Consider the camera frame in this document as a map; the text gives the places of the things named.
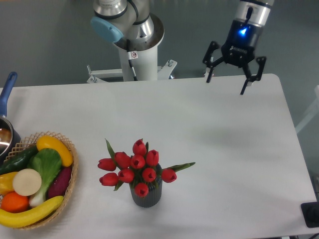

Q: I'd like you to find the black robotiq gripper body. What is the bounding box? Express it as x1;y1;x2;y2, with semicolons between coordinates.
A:
221;20;264;68

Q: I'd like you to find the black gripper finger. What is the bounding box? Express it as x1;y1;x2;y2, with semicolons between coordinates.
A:
240;56;267;95
202;41;224;83

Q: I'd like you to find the red tulip bouquet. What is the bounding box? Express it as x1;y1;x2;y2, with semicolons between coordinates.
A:
98;139;195;197

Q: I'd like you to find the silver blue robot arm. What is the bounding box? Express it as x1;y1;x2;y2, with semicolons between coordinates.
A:
90;0;274;94

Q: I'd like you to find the dark grey ribbed vase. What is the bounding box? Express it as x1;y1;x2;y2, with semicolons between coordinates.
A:
130;175;163;208

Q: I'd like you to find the black device at table edge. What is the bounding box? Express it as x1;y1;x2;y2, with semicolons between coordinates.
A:
301;202;319;228

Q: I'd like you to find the green bok choy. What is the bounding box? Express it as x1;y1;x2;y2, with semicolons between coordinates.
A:
27;148;62;208

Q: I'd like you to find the woven wicker basket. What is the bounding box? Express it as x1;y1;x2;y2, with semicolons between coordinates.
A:
0;131;79;230

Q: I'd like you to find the purple sweet potato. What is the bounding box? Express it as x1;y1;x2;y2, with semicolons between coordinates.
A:
47;167;72;199

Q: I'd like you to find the green cucumber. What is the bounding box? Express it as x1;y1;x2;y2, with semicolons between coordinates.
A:
0;145;38;175

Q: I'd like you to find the yellow bell pepper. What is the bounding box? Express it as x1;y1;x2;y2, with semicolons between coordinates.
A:
0;172;18;195

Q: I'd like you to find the orange fruit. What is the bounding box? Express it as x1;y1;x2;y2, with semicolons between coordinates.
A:
0;192;29;213

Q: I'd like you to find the yellow banana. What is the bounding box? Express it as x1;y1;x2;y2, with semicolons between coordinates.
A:
0;196;64;228

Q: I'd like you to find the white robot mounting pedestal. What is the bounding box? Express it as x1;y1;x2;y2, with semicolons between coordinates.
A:
87;43;177;84

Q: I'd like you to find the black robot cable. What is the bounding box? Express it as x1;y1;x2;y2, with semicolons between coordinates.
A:
126;39;139;81

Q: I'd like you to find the blue handled saucepan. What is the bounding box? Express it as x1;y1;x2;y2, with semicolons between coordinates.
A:
0;72;20;165

